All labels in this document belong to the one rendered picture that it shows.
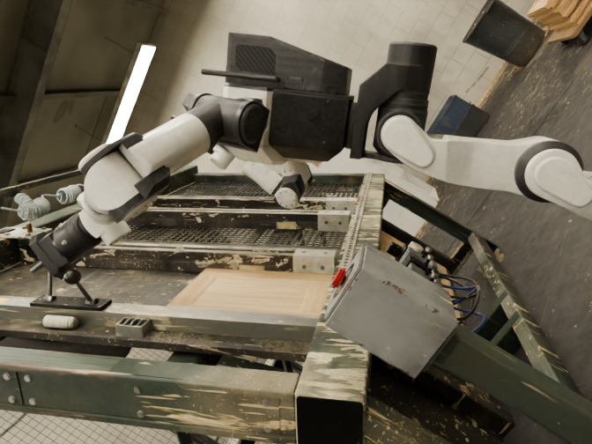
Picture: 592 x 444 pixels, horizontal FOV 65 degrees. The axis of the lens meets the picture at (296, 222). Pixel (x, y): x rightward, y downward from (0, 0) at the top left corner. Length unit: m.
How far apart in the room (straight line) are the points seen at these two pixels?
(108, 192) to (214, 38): 5.99
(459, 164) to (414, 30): 5.23
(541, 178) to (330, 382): 0.66
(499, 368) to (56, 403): 0.81
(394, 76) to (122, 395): 0.88
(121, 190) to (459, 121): 4.72
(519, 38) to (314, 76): 4.32
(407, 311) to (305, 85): 0.61
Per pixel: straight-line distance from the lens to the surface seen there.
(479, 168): 1.18
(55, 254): 1.23
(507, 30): 5.30
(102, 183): 0.88
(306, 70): 1.12
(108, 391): 0.98
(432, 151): 1.13
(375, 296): 0.72
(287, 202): 1.51
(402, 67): 1.14
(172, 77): 7.05
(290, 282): 1.33
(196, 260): 1.48
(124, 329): 1.17
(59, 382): 1.03
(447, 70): 6.34
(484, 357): 0.81
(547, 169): 1.17
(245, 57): 1.16
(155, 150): 0.88
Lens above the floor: 1.02
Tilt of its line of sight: 2 degrees up
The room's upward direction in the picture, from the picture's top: 59 degrees counter-clockwise
